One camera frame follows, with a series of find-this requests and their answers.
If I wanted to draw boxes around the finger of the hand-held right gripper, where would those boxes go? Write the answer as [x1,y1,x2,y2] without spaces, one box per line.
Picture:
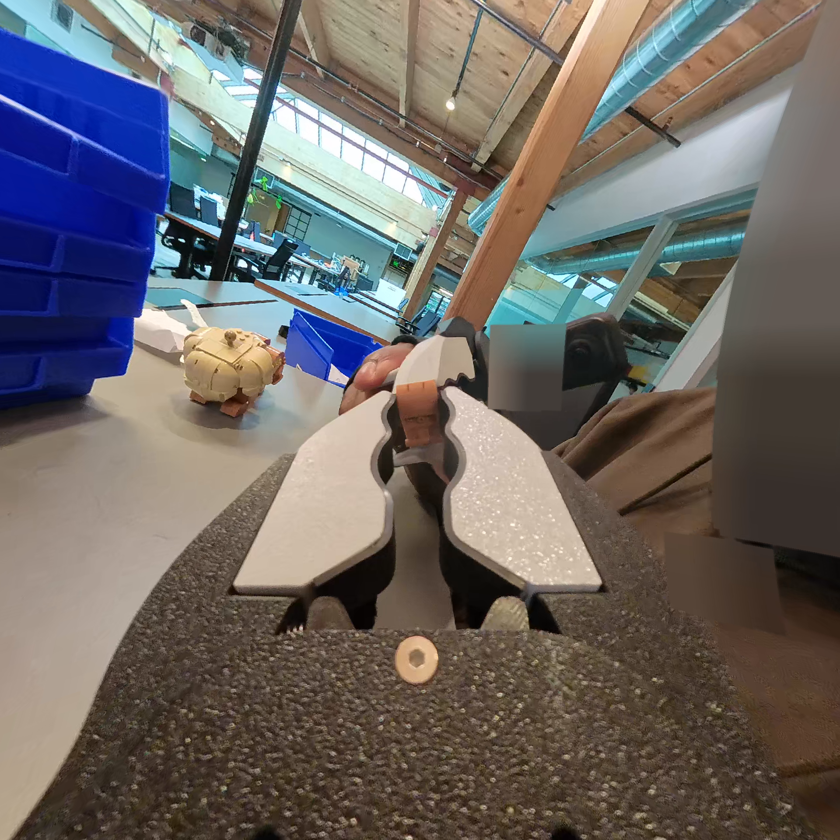
[393,335,477,393]

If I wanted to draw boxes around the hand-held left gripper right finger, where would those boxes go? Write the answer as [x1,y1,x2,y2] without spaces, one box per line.
[439,386,606,595]

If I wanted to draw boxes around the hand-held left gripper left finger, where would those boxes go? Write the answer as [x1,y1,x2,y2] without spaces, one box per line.
[233,390,399,599]

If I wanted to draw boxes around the small orange brick assembly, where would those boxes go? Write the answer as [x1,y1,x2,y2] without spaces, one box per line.
[393,380,448,455]

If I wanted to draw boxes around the tan brown brick toy figure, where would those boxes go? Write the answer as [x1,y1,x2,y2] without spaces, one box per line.
[180,325,287,420]

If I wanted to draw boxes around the grey desk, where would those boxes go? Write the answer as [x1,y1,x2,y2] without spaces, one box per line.
[0,276,395,840]

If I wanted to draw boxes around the person's right hand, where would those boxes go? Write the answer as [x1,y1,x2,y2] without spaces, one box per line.
[338,343,424,417]

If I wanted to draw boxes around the wooden pillar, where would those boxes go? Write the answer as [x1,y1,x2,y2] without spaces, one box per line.
[445,0,653,332]
[399,184,473,324]

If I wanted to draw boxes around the small blue storage bin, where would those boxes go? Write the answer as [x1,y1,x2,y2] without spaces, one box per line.
[284,309,385,385]

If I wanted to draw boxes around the long wooden table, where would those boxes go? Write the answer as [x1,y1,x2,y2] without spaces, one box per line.
[250,279,401,345]

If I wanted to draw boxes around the person's brown jacket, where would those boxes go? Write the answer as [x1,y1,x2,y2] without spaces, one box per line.
[552,388,840,840]

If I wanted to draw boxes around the black office chair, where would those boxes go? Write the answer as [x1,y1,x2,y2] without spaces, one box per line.
[256,237,300,282]

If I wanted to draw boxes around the torn white paper bag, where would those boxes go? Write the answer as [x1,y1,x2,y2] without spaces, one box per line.
[133,301,214,359]

